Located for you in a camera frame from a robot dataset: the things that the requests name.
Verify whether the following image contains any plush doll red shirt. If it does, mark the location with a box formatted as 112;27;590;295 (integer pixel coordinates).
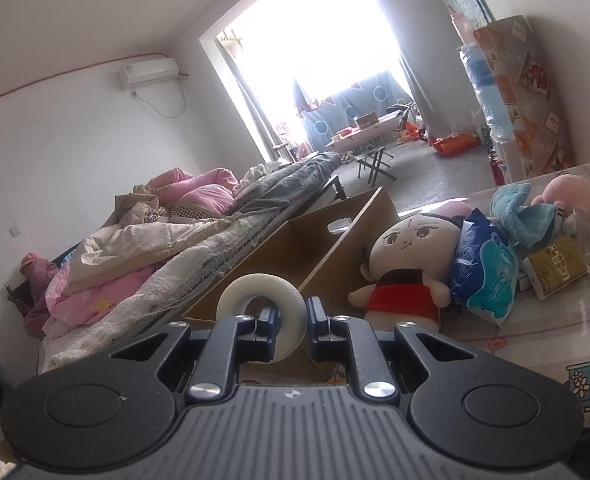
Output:
347;202;472;332

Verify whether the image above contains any orange snack bag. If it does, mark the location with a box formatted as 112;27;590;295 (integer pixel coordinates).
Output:
432;131;481;157

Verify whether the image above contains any pile of bedding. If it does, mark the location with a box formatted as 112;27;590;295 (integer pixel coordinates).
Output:
20;152;341;372

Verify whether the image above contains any black folding stool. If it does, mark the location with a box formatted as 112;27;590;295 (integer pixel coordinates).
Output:
356;146;397;188

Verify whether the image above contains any pink plush toy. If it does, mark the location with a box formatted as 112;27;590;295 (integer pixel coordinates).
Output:
530;174;590;235

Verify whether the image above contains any blue wet wipes pack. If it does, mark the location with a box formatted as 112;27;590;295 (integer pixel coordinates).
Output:
450;208;519;326

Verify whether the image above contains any brown cardboard box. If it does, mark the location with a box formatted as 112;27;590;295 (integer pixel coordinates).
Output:
180;188;399;321

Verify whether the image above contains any white air conditioner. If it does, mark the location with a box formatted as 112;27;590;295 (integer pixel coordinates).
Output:
117;58;179;91

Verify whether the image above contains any white tape roll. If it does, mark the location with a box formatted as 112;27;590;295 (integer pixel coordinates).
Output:
216;273;307;363

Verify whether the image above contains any blue water jug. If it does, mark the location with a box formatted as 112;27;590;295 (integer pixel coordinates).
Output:
459;44;514;142

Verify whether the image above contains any light blue towel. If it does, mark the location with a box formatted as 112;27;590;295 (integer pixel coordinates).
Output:
489;182;562;249

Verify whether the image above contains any patterned tall box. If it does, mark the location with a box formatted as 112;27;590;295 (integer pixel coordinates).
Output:
474;15;574;181

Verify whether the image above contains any gold and white box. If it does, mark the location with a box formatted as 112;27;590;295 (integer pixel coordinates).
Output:
521;234;587;301

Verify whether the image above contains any red fire extinguisher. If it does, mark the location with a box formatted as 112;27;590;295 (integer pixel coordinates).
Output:
488;151;504;186

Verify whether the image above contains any white low table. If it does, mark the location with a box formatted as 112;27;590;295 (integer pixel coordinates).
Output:
325;113;400;154

